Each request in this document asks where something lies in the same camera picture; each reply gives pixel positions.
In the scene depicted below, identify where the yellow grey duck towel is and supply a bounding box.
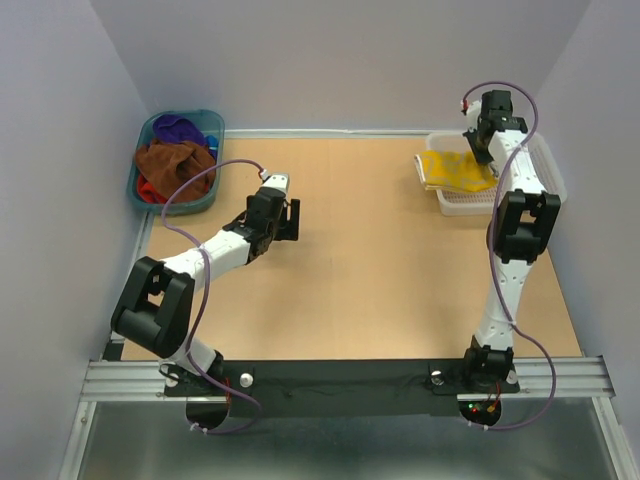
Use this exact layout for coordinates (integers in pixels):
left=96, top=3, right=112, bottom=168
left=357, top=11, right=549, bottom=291
left=414, top=150, right=498, bottom=194

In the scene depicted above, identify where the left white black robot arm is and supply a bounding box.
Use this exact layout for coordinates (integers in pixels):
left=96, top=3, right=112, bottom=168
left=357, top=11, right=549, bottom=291
left=111, top=187, right=301, bottom=394

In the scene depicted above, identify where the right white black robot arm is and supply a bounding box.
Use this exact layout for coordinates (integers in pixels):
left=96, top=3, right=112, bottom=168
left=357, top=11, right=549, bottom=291
left=460, top=90, right=562, bottom=390

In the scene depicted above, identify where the white plastic mesh basket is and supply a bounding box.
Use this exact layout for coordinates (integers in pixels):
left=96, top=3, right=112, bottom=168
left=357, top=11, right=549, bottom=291
left=424, top=130, right=568, bottom=217

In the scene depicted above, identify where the brown towel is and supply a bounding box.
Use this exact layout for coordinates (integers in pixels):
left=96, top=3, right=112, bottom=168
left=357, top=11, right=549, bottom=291
left=134, top=139, right=216, bottom=191

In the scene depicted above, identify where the teal plastic bin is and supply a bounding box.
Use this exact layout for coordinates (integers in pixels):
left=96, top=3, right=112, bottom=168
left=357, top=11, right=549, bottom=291
left=127, top=109, right=225, bottom=215

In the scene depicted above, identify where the red towel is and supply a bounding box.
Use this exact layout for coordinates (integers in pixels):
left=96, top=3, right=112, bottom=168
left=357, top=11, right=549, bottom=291
left=136, top=175, right=175, bottom=205

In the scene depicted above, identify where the purple towel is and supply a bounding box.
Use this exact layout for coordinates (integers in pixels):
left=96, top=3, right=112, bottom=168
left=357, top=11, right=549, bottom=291
left=152, top=114, right=207, bottom=146

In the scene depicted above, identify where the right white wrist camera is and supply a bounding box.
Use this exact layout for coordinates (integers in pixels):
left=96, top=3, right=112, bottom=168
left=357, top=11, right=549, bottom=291
left=461, top=99, right=482, bottom=117

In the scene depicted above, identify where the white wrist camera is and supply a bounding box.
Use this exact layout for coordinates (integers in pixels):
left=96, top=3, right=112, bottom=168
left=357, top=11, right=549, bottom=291
left=461, top=99, right=482, bottom=117
left=259, top=169, right=290, bottom=196

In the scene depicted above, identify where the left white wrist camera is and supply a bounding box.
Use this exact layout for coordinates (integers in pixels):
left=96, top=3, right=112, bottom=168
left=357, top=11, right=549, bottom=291
left=259, top=169, right=290, bottom=196

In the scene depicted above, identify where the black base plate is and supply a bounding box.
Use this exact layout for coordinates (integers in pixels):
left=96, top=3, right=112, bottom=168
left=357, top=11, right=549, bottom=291
left=163, top=357, right=521, bottom=421

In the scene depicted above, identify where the aluminium rail frame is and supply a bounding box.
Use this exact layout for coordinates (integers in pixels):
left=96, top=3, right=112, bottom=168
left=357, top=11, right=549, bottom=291
left=66, top=137, right=639, bottom=479

